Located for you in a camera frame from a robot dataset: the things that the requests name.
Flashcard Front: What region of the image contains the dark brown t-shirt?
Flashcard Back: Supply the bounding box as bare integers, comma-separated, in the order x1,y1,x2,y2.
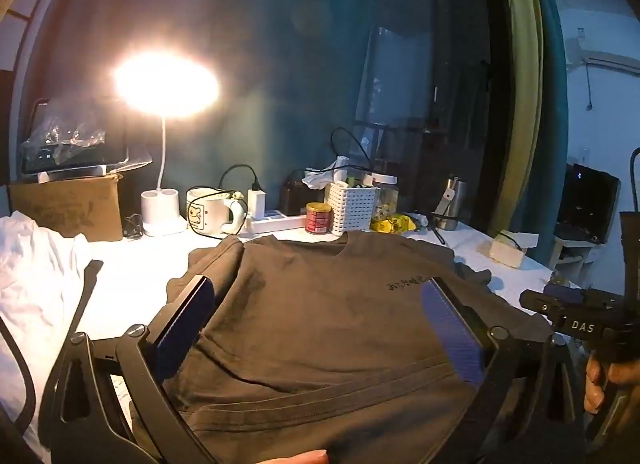
164,232,550,463

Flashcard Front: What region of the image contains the person's right hand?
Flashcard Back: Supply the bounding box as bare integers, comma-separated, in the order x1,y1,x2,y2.
584,351,640,414

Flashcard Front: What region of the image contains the person's left hand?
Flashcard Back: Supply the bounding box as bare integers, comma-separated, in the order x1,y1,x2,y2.
259,450,330,464

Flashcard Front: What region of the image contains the tissue pack box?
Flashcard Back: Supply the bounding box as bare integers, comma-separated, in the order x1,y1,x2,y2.
482,230,539,269

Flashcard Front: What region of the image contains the laptop on side table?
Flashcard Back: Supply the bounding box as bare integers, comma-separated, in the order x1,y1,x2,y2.
554,163,620,244

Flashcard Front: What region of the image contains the white t-shirt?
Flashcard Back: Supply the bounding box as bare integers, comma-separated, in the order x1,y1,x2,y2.
0,209,97,425

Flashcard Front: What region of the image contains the steel tumbler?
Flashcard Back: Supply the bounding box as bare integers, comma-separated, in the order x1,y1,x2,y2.
433,177,466,230

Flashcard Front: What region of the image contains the cardboard box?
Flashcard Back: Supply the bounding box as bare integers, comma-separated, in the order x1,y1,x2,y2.
9,174,124,242

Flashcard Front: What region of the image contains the white cartoon mug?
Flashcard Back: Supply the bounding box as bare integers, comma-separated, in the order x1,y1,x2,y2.
186,187,246,237

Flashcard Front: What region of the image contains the white power strip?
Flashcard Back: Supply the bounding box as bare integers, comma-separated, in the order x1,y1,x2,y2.
244,210,306,235

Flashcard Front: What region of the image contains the yellow snack packet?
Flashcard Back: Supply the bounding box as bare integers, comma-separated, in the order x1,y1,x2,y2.
370,214,416,235

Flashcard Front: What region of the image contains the glass jar white lid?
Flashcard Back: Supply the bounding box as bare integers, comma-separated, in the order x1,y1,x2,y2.
372,173,399,221

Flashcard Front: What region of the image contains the white usb charger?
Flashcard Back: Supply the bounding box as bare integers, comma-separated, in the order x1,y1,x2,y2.
247,189,266,221

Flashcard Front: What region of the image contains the white perforated plastic basket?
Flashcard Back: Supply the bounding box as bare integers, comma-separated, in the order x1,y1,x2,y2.
324,181,378,236

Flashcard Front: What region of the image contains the tablet screen with plastic bag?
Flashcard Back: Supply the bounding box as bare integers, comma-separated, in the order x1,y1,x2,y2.
20,97,152,183

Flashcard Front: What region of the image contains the black power adapter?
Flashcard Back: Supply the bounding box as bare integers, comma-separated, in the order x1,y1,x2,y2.
277,179,324,216

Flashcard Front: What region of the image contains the red can yellow lid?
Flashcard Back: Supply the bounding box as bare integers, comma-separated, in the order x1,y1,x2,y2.
305,202,332,235

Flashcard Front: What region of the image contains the white crumpled tissue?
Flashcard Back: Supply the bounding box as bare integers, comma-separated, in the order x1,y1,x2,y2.
302,155,349,190

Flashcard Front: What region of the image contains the yellow green curtain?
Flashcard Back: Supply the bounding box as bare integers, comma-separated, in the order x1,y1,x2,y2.
490,0,544,231

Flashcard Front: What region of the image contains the white desk lamp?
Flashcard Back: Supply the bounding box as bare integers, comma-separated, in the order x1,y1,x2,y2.
113,50,220,237

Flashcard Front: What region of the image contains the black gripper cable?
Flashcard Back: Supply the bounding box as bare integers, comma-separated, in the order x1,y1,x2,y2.
0,315,37,437

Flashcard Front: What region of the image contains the black coiled cable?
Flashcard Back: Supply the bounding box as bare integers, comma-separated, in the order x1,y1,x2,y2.
122,211,147,240

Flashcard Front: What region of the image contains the black cable over mug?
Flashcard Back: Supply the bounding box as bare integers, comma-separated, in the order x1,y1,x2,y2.
186,185,251,237

